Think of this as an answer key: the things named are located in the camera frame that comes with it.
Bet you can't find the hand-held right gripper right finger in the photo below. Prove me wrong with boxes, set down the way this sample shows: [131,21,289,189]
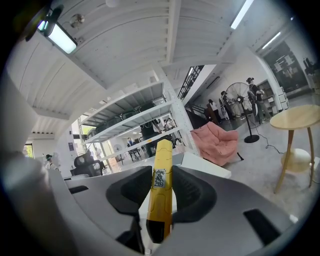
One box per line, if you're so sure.
[152,165,298,256]

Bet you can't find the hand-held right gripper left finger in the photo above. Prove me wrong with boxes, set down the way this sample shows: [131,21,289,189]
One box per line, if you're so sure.
[64,165,153,253]

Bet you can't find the black office chair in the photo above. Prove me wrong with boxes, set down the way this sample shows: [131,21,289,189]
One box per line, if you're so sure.
[70,151,106,177]

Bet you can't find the white table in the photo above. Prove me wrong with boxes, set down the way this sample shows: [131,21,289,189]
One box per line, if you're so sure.
[109,151,232,180]

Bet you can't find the pink armchair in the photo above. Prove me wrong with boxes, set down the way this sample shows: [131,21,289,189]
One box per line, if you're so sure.
[190,121,245,168]

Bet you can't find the white metal shelving rack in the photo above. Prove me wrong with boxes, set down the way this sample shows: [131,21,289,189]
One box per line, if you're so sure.
[77,72,201,173]

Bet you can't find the black staircase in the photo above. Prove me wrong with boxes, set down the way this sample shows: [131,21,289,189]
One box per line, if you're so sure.
[176,64,221,128]

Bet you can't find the black standing fan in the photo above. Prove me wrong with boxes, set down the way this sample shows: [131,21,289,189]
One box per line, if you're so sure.
[224,81,261,144]

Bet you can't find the round wooden side table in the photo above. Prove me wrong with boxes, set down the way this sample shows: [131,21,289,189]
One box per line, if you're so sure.
[269,104,320,195]

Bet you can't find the white storage drawers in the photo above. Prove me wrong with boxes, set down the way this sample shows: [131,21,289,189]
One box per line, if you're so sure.
[278,86,291,111]

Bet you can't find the long ceiling light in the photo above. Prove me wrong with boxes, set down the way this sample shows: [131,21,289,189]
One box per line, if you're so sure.
[261,31,282,50]
[47,21,78,55]
[229,0,256,30]

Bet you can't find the ceiling smoke detector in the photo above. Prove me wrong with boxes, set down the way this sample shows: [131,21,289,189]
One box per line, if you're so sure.
[69,13,86,28]

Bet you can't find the black fan cable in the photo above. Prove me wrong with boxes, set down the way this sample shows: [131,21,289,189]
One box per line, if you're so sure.
[254,133,285,155]

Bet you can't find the black head-mounted camera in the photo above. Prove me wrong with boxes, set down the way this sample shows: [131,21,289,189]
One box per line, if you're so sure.
[24,4,65,42]

